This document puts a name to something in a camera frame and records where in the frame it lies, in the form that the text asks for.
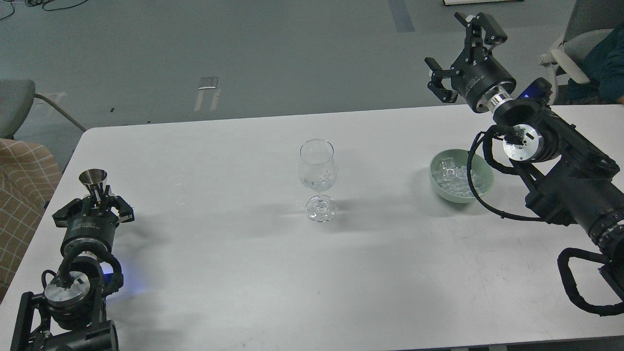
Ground grey office chair right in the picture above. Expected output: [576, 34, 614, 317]
[539, 0, 624, 105]

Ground green bowl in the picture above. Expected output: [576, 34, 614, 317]
[429, 149, 494, 204]

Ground steel double jigger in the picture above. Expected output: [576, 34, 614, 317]
[78, 169, 108, 202]

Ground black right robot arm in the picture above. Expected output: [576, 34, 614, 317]
[424, 13, 624, 317]

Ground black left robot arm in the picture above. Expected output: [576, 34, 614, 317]
[10, 183, 134, 351]

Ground black floor cables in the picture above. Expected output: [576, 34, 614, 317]
[0, 0, 88, 21]

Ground person in teal sweater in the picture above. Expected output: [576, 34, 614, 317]
[564, 23, 624, 105]

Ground pile of ice cubes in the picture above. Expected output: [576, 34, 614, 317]
[431, 157, 486, 198]

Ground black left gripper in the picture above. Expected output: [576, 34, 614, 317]
[53, 185, 135, 256]

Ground beige checkered cushion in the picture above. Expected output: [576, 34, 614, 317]
[0, 138, 62, 300]

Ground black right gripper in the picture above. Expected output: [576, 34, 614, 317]
[424, 13, 517, 113]

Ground clear wine glass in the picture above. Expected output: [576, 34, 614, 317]
[298, 138, 338, 223]

